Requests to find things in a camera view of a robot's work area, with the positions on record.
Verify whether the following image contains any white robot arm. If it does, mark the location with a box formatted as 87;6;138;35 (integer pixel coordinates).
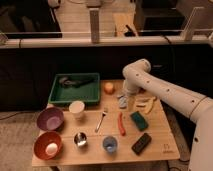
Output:
122;59;213;171

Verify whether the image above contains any blue glass cup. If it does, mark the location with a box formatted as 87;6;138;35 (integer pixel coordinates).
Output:
102;136;118;153

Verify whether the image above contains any dark tool in tray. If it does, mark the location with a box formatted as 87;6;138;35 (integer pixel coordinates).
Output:
59;77;93;88

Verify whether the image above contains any black object on far table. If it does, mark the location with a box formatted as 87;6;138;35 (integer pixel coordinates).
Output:
124;25;136;37

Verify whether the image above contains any wooden post right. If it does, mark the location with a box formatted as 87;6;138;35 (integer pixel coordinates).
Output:
181;7;205;41

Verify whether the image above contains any small metal cup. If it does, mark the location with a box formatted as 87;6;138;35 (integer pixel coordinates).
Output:
74;132;87;147

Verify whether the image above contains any red bowl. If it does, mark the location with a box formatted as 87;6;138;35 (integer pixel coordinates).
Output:
34;131;62;160

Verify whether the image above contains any white egg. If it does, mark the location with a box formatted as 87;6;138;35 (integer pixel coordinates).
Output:
45;143;57;155

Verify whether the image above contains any purple bowl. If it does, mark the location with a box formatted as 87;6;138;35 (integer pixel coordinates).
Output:
37;107;64;131

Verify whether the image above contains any light blue towel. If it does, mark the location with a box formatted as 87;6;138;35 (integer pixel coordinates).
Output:
117;94;127;109

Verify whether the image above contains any yellow banana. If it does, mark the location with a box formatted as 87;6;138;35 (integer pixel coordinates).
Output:
136;97;156;114

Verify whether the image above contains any green plastic tray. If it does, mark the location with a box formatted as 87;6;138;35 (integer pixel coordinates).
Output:
48;73;101;106

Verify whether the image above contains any wooden post left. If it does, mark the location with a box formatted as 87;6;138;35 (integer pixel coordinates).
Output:
89;8;100;43

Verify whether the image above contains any orange fruit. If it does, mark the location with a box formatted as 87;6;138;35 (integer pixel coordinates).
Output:
104;82;115;94

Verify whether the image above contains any white paper cup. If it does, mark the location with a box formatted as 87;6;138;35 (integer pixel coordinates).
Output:
69;101;85;119

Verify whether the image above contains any green sponge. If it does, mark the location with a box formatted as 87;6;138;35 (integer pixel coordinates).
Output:
130;111;148;131

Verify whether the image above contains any wooden post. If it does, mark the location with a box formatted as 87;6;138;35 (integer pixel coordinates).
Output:
181;7;205;41
89;8;100;43

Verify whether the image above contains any black remote block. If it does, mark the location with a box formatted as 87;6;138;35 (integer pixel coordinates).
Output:
131;133;152;155

